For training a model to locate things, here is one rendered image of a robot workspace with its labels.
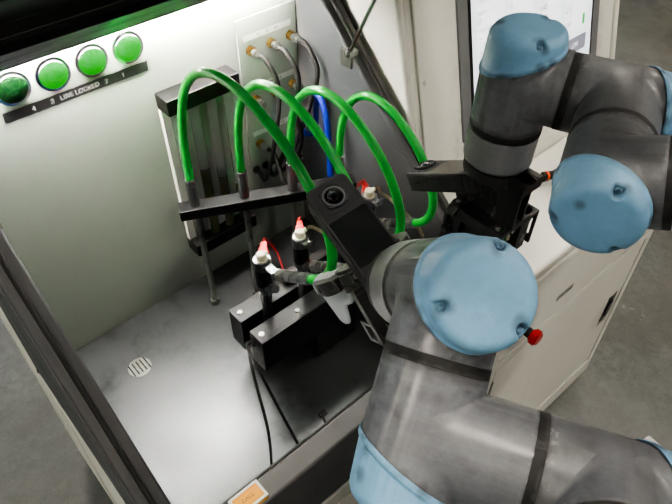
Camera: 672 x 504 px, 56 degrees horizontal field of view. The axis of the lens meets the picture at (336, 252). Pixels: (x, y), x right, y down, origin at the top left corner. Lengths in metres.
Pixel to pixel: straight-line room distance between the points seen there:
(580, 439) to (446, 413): 0.08
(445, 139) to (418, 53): 0.19
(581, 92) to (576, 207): 0.15
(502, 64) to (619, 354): 1.94
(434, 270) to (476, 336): 0.05
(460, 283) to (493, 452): 0.11
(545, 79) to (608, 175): 0.16
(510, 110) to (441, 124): 0.59
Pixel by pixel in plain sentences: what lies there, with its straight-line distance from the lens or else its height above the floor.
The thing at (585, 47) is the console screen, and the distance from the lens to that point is 1.58.
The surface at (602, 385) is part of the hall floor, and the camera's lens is 2.39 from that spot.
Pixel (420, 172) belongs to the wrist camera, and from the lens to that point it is 0.80.
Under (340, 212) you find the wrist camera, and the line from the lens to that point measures 0.59.
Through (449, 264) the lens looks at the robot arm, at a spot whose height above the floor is 1.57.
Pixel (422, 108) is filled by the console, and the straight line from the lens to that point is 1.18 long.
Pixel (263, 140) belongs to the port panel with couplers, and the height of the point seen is 1.11.
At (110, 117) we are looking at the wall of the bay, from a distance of 1.11.
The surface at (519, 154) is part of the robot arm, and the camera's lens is 0.69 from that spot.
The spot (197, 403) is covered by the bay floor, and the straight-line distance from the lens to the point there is 1.22.
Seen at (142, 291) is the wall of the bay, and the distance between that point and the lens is 1.35.
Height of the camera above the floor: 1.85
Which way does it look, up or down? 45 degrees down
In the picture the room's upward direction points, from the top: straight up
